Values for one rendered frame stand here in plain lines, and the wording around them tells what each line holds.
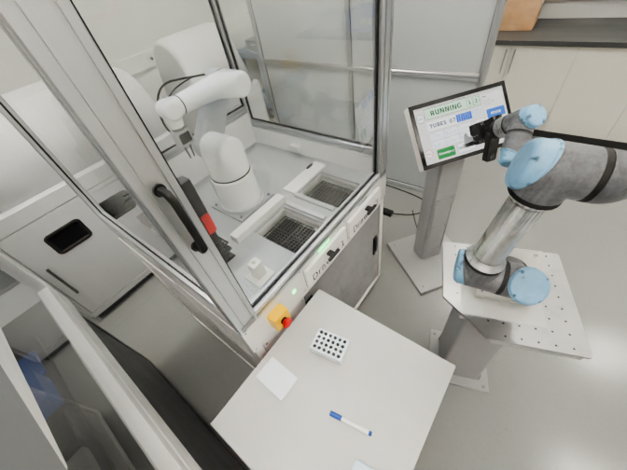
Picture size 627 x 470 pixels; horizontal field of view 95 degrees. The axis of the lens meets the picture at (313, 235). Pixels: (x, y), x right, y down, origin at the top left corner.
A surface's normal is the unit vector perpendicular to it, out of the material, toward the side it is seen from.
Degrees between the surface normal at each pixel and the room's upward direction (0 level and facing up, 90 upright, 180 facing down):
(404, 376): 0
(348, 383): 0
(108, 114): 90
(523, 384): 0
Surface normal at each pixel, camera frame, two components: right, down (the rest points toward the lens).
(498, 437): -0.14, -0.68
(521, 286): -0.18, 0.06
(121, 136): 0.79, 0.36
